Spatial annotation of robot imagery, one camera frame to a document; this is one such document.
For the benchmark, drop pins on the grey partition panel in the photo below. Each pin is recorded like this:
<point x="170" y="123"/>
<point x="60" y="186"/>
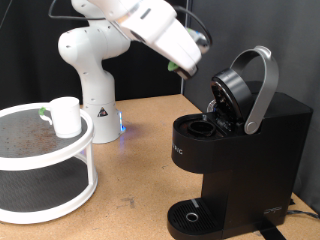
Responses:
<point x="293" y="50"/>

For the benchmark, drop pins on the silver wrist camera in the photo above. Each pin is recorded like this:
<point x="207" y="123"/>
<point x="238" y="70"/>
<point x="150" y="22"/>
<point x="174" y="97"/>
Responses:
<point x="201" y="41"/>

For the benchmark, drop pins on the black round drip tray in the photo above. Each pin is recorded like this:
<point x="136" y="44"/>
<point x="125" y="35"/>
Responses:
<point x="193" y="226"/>

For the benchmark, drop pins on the black curtain backdrop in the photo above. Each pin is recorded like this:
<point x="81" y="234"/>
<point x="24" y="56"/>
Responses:
<point x="143" y="80"/>

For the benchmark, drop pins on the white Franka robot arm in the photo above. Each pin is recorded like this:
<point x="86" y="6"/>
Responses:
<point x="96" y="86"/>

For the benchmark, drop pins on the black tape strip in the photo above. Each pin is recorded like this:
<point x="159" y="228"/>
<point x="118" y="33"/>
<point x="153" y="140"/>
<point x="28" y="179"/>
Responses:
<point x="270" y="231"/>

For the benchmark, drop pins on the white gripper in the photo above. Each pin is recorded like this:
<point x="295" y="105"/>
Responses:
<point x="181" y="46"/>

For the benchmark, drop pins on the green reusable coffee pod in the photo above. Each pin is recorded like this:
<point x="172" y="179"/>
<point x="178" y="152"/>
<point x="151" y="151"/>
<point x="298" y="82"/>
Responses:
<point x="172" y="66"/>

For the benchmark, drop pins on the white two-tier turntable shelf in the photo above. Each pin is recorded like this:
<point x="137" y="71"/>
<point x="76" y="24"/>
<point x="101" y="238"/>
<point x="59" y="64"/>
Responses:
<point x="43" y="163"/>

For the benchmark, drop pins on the black Keurig coffee machine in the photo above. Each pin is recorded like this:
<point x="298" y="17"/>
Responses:
<point x="266" y="160"/>

